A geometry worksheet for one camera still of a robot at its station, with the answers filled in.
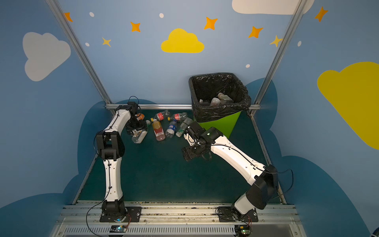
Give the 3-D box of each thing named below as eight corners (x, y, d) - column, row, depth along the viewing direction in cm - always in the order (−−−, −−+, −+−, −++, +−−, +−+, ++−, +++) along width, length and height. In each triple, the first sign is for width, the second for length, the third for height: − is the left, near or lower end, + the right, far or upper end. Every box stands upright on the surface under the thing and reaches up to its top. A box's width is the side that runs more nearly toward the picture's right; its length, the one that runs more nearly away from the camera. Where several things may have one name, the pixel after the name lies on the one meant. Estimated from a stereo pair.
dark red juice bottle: (157, 142, 105) (155, 137, 100) (151, 124, 115) (150, 119, 111) (166, 139, 106) (164, 135, 102) (159, 122, 117) (158, 117, 113)
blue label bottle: (165, 136, 106) (164, 133, 104) (171, 121, 116) (171, 118, 113) (172, 138, 106) (172, 135, 103) (178, 122, 115) (178, 119, 113)
